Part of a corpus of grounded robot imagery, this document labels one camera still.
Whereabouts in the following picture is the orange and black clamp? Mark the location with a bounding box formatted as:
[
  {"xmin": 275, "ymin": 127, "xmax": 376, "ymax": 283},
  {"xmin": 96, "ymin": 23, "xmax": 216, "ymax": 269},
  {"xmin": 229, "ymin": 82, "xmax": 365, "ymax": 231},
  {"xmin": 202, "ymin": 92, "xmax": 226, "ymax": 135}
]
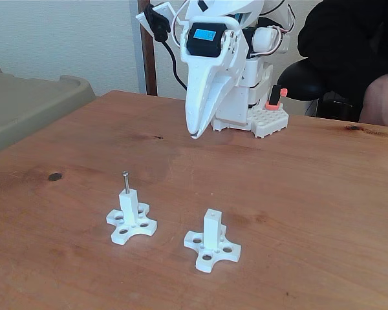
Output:
[{"xmin": 266, "ymin": 84, "xmax": 288, "ymax": 111}]

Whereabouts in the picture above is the person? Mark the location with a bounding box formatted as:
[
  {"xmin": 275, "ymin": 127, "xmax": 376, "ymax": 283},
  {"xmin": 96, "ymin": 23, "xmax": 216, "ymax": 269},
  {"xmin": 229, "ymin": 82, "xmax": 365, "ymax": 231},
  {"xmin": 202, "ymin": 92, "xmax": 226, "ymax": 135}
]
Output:
[{"xmin": 297, "ymin": 0, "xmax": 388, "ymax": 127}]

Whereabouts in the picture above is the red white servo wire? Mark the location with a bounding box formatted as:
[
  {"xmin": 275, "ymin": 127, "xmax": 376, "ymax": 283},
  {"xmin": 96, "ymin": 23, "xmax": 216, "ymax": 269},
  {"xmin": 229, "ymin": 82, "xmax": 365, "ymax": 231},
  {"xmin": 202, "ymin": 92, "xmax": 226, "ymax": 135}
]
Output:
[
  {"xmin": 267, "ymin": 3, "xmax": 296, "ymax": 56},
  {"xmin": 172, "ymin": 0, "xmax": 198, "ymax": 46}
]

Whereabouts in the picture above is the black chair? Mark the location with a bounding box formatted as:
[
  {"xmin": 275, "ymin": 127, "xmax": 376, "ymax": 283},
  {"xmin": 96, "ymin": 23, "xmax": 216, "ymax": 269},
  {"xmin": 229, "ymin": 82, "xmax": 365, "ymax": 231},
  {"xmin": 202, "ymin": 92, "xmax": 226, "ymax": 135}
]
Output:
[{"xmin": 277, "ymin": 57, "xmax": 363, "ymax": 122}]

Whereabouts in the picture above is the black cable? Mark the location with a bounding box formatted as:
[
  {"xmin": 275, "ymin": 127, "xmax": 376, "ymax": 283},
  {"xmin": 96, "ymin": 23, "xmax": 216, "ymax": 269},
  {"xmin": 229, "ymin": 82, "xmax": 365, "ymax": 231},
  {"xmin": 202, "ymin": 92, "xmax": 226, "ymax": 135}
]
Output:
[{"xmin": 161, "ymin": 38, "xmax": 189, "ymax": 92}]

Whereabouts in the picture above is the white post stand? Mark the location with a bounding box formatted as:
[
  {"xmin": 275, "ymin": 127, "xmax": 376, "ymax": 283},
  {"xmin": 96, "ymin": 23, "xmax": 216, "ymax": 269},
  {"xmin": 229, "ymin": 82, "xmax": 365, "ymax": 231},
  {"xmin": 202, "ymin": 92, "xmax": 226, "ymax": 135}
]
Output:
[
  {"xmin": 183, "ymin": 209, "xmax": 243, "ymax": 273},
  {"xmin": 105, "ymin": 189, "xmax": 158, "ymax": 245}
]

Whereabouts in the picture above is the beige plastic bin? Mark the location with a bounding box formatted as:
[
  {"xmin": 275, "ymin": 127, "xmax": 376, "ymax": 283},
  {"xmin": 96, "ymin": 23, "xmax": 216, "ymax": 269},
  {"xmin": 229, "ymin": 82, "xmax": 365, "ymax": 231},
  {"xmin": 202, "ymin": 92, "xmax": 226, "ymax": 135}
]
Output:
[{"xmin": 0, "ymin": 63, "xmax": 98, "ymax": 159}]

